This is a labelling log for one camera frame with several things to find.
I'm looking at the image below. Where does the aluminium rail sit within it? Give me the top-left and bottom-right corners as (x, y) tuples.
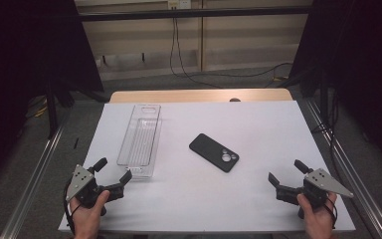
(305, 99), (382, 239)
(0, 114), (69, 239)

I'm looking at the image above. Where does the white wall outlet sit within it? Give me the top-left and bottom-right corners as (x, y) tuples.
(166, 0), (193, 11)

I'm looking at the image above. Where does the black cased smartphone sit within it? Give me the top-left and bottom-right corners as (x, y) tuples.
(188, 132), (241, 173)

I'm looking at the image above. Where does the black metal stand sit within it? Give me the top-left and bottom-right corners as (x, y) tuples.
(44, 78), (60, 139)

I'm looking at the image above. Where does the person's right hand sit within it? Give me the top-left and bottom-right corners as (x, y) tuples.
(295, 192), (338, 239)

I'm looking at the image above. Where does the yellow floor cable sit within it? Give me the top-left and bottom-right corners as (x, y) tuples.
(33, 105), (49, 119)

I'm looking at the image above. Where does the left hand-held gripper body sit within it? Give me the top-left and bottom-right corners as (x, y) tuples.
(65, 163), (126, 209)

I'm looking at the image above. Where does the person's left hand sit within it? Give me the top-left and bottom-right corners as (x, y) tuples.
(69, 189), (111, 239)

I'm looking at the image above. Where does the right hand-held gripper cable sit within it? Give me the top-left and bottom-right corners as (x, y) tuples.
(323, 198), (339, 230)

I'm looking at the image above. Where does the white table mat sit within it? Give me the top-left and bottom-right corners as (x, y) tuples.
(58, 101), (357, 233)

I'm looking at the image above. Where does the clear plastic tray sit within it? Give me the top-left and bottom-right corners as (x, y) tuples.
(116, 104), (163, 180)

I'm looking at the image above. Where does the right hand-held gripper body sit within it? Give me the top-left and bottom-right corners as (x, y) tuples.
(276, 167), (355, 211)

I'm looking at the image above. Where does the left hand-held gripper cable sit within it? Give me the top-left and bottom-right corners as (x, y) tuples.
(62, 181), (81, 235)

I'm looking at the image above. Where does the black horizontal bar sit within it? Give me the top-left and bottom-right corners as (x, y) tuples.
(79, 5), (313, 23)

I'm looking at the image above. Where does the black floor cable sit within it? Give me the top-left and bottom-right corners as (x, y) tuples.
(310, 89), (341, 173)

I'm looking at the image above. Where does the black wall cable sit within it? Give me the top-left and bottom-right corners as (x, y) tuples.
(169, 17), (293, 90)

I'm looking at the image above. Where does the hand-held gripper cable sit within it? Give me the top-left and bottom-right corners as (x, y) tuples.
(62, 181), (81, 235)
(323, 198), (339, 230)

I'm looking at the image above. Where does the dark curtain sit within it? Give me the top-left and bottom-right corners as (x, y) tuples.
(289, 0), (382, 175)
(0, 0), (104, 192)

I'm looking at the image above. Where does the wooden table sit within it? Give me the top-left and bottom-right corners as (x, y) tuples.
(108, 88), (293, 105)

